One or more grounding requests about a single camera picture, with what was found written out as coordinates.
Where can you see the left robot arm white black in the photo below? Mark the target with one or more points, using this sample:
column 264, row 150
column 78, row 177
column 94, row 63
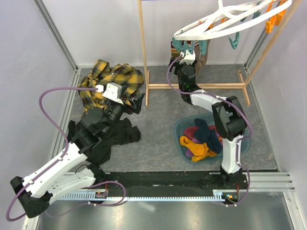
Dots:
column 65, row 173

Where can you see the yellow plaid shirt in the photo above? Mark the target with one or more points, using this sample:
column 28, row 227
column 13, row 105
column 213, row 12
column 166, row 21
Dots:
column 102, row 74

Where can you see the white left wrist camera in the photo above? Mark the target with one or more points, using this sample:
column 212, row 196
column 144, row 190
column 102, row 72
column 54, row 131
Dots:
column 111, row 91

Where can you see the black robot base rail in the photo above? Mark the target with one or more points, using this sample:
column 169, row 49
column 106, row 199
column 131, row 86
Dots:
column 188, row 183

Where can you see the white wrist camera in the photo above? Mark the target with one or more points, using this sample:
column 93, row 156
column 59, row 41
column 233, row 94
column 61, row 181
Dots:
column 111, row 91
column 187, row 58

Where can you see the white oval clip hanger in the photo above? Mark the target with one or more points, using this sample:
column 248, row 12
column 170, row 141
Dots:
column 231, row 19

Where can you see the navy blue sock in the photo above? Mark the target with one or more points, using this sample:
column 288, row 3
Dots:
column 214, row 144
column 203, row 132

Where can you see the white slotted cable duct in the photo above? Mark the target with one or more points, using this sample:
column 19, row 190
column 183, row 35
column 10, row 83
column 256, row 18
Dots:
column 84, row 195

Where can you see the black garment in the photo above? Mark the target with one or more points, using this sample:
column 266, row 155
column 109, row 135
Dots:
column 95, row 137

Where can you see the mustard yellow sock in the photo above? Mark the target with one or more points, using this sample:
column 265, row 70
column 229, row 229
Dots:
column 207, row 153
column 189, row 143

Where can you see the beige maroon white-striped sock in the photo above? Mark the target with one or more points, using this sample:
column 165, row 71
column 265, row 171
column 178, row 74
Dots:
column 200, row 58

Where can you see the maroon purple striped sock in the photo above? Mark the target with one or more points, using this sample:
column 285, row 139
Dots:
column 213, row 130
column 189, row 133

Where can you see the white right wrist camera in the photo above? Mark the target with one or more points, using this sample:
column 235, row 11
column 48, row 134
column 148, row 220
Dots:
column 187, row 58

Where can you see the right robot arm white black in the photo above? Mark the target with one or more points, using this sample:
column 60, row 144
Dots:
column 228, row 115

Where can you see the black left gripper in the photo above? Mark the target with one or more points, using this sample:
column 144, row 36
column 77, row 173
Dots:
column 129, row 109

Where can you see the aluminium corner post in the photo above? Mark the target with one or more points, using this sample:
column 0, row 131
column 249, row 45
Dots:
column 55, row 32

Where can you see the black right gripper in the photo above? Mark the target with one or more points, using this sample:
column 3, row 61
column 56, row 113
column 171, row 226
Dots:
column 177, row 66

